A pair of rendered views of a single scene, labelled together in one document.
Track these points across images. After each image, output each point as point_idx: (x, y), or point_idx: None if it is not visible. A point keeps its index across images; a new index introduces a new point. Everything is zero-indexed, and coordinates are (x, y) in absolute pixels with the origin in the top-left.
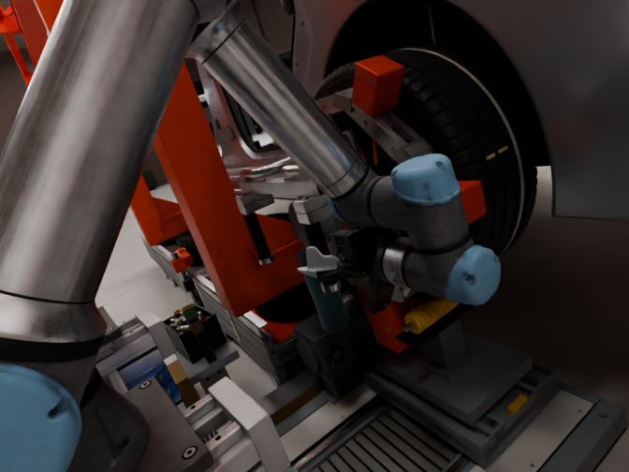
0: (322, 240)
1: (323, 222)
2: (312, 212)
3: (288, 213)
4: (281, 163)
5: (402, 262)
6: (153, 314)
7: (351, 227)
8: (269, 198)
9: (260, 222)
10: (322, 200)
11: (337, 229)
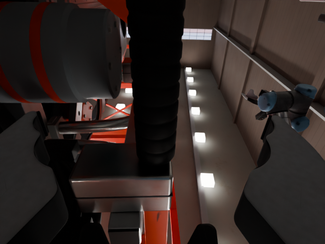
0: (152, 135)
1: (87, 72)
2: (159, 196)
3: (121, 67)
4: (118, 129)
5: None
6: (318, 1)
7: (15, 31)
8: (128, 70)
9: (116, 4)
10: (128, 204)
11: (55, 45)
